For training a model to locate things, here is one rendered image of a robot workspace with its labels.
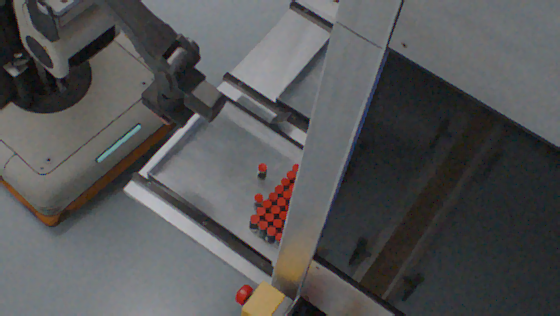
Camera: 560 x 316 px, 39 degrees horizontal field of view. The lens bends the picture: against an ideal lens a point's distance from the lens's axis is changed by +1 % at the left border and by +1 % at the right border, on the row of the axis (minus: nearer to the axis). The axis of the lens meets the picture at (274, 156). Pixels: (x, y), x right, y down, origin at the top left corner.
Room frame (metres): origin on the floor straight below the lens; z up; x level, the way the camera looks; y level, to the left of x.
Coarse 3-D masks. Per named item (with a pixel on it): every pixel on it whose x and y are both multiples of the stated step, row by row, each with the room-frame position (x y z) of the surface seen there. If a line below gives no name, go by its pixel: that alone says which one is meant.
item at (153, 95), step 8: (152, 88) 0.80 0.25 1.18; (144, 96) 0.78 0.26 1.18; (152, 96) 0.79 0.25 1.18; (160, 96) 0.77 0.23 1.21; (152, 104) 0.77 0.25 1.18; (160, 104) 0.77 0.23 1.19; (168, 104) 0.76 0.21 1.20; (176, 104) 0.76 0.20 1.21; (168, 112) 0.76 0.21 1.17; (176, 112) 0.76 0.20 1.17; (184, 112) 0.77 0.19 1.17; (192, 112) 0.77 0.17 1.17; (176, 120) 0.75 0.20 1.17; (184, 120) 0.75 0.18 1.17
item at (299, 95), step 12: (324, 48) 1.20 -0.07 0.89; (312, 60) 1.15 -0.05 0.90; (324, 60) 1.16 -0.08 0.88; (300, 72) 1.10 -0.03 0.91; (312, 72) 1.12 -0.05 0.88; (288, 84) 1.05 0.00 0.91; (300, 84) 1.08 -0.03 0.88; (312, 84) 1.09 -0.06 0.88; (288, 96) 1.04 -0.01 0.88; (300, 96) 1.05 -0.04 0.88; (312, 96) 1.05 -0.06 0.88; (288, 108) 0.99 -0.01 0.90; (300, 108) 1.01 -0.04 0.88; (312, 108) 1.02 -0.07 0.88
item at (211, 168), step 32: (192, 128) 0.89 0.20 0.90; (224, 128) 0.92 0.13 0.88; (256, 128) 0.93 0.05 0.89; (160, 160) 0.79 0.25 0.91; (192, 160) 0.82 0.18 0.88; (224, 160) 0.84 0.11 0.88; (256, 160) 0.85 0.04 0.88; (288, 160) 0.87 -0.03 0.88; (192, 192) 0.74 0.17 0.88; (224, 192) 0.76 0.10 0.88; (256, 192) 0.77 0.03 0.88; (224, 224) 0.68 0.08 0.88
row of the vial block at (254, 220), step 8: (296, 168) 0.82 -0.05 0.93; (288, 176) 0.80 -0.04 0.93; (280, 184) 0.78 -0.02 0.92; (288, 184) 0.78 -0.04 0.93; (272, 192) 0.75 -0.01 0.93; (280, 192) 0.76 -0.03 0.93; (264, 200) 0.73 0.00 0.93; (272, 200) 0.74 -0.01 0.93; (264, 208) 0.71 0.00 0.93; (256, 216) 0.69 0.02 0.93; (264, 216) 0.70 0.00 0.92; (256, 224) 0.68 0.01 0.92
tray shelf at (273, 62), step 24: (288, 24) 1.26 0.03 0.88; (312, 24) 1.27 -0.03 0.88; (264, 48) 1.17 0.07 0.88; (288, 48) 1.18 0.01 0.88; (312, 48) 1.20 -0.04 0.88; (240, 72) 1.09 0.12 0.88; (264, 72) 1.10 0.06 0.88; (288, 72) 1.11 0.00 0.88; (192, 120) 0.93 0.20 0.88; (168, 144) 0.85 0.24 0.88; (144, 168) 0.78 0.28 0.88; (144, 192) 0.72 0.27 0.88; (168, 216) 0.68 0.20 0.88; (192, 240) 0.64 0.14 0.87; (216, 240) 0.64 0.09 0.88; (240, 264) 0.60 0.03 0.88
